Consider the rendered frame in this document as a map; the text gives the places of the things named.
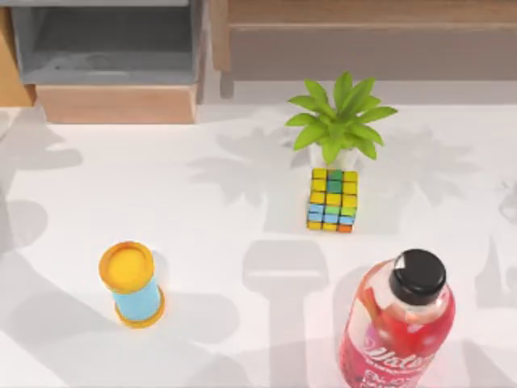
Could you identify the colourful puzzle cube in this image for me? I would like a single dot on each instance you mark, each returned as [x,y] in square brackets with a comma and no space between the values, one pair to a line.
[332,201]

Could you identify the yellow and blue can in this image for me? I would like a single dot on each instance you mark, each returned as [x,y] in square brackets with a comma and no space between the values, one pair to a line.
[133,289]

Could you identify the green plant in white pot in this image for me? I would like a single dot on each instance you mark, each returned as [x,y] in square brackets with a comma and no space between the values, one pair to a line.
[338,121]

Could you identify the pulled-out drawer with grey inside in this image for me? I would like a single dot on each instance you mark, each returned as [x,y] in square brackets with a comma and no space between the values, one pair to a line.
[107,40]

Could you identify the pale wooden drawer front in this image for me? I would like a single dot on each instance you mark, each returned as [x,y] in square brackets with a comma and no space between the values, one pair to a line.
[115,103]

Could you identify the red bottle with black cap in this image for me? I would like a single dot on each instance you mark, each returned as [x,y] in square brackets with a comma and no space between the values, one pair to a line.
[398,323]

